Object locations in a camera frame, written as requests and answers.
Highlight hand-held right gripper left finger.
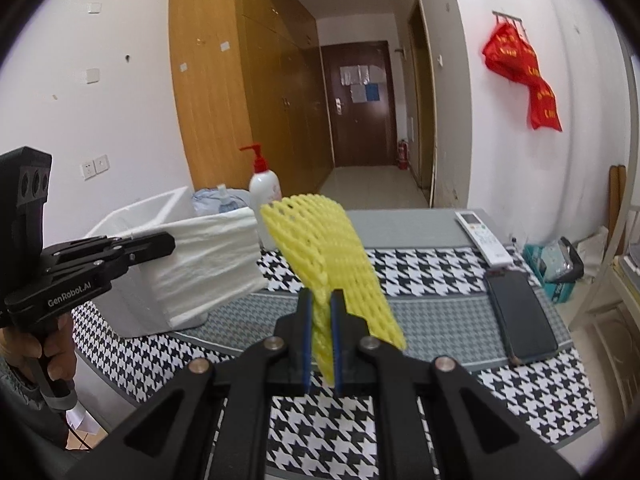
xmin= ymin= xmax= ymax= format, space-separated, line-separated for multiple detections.
xmin=80 ymin=289 xmax=313 ymax=480

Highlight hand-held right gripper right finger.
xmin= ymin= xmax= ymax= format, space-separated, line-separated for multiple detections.
xmin=331 ymin=289 xmax=583 ymax=480

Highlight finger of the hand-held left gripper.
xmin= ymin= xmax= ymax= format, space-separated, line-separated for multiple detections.
xmin=42 ymin=231 xmax=177 ymax=264
xmin=46 ymin=255 xmax=153 ymax=288

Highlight white foam box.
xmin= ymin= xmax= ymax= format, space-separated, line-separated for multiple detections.
xmin=84 ymin=186 xmax=268 ymax=337

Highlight yellow foam net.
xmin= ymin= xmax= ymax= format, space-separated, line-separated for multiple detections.
xmin=259 ymin=194 xmax=407 ymax=386

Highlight person's left forearm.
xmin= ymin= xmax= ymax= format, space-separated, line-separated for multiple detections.
xmin=0 ymin=357 xmax=71 ymax=456

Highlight person's left hand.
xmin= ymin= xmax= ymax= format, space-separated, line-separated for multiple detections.
xmin=0 ymin=317 xmax=77 ymax=398

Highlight light blue crumpled cloth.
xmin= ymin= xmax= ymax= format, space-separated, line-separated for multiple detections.
xmin=192 ymin=184 xmax=252 ymax=219

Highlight houndstooth tablecloth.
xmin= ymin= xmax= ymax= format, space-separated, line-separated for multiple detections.
xmin=70 ymin=207 xmax=601 ymax=480

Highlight white pump bottle red cap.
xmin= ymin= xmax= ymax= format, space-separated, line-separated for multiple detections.
xmin=239 ymin=144 xmax=283 ymax=251

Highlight printed paper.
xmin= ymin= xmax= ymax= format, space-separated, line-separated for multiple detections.
xmin=65 ymin=400 xmax=102 ymax=434

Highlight wooden wardrobe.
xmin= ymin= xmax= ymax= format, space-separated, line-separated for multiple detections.
xmin=167 ymin=0 xmax=335 ymax=200

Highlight white remote control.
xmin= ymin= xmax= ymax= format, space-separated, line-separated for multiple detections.
xmin=454 ymin=211 xmax=515 ymax=266

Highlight black smartphone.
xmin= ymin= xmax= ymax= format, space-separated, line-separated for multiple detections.
xmin=484 ymin=269 xmax=559 ymax=366

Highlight dark brown door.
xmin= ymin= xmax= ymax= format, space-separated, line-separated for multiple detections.
xmin=320 ymin=40 xmax=398 ymax=168

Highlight teal cardboard box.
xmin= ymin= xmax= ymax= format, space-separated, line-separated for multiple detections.
xmin=522 ymin=236 xmax=586 ymax=303

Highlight wooden side door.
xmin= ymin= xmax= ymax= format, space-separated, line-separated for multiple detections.
xmin=406 ymin=0 xmax=439 ymax=207

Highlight white metal bunk bed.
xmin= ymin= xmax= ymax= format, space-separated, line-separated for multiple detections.
xmin=567 ymin=160 xmax=640 ymax=411

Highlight red plastic bag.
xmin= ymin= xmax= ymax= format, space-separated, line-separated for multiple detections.
xmin=481 ymin=21 xmax=543 ymax=81
xmin=527 ymin=77 xmax=563 ymax=132

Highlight leaning wooden planks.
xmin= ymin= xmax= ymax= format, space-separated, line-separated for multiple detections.
xmin=607 ymin=164 xmax=628 ymax=241

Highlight black cable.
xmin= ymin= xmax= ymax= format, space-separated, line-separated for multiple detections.
xmin=47 ymin=400 xmax=98 ymax=453

